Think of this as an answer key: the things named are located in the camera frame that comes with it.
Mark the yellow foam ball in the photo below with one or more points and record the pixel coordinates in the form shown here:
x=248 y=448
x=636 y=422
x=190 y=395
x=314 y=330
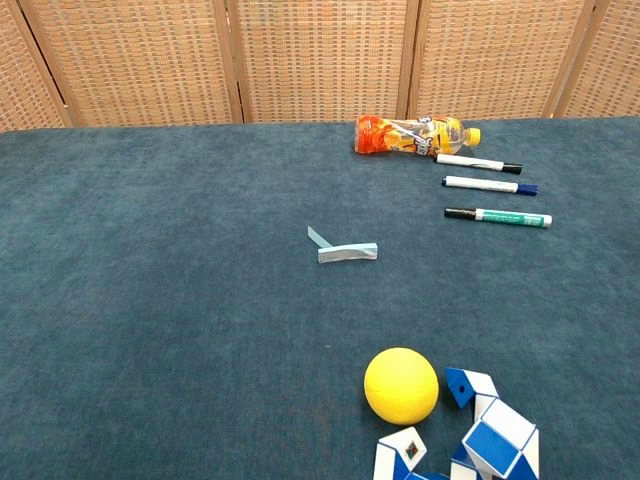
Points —
x=401 y=386

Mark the blue white snake puzzle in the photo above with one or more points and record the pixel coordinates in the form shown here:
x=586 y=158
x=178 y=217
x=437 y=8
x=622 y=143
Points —
x=492 y=435

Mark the white marker blue cap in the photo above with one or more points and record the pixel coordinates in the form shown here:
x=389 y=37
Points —
x=480 y=184

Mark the white marker black cap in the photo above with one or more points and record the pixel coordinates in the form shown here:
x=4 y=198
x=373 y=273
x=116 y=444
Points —
x=470 y=161

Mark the green label marker black cap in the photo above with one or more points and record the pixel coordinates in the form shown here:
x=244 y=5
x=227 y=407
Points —
x=505 y=217

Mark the orange juice plastic bottle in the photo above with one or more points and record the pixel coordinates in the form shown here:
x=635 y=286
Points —
x=400 y=136

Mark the woven rattan screen panel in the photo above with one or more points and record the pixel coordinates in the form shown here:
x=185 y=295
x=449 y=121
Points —
x=610 y=75
x=495 y=55
x=135 y=60
x=320 y=60
x=25 y=85

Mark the dark teal table cloth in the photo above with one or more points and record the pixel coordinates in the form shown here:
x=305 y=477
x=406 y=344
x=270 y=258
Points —
x=175 y=310

